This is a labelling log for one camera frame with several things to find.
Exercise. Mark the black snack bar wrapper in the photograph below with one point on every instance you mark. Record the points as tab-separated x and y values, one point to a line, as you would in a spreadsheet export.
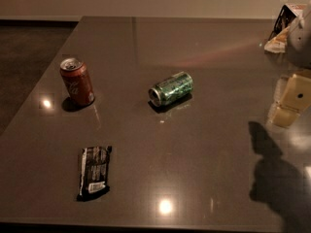
94	170

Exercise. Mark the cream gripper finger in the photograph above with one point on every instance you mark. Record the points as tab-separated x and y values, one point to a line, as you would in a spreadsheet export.
291	98

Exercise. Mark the green soda can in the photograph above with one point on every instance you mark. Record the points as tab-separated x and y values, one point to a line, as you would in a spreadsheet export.
171	89

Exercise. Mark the crumpled white snack bag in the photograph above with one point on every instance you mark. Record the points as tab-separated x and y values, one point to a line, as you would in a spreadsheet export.
278	44

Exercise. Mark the red cola can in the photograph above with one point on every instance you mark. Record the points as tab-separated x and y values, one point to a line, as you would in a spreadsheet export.
76	78

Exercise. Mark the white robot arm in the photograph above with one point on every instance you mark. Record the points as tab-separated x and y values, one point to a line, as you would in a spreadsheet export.
292	36

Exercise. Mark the black wire basket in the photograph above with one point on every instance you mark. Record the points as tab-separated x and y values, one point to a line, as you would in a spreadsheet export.
287	14

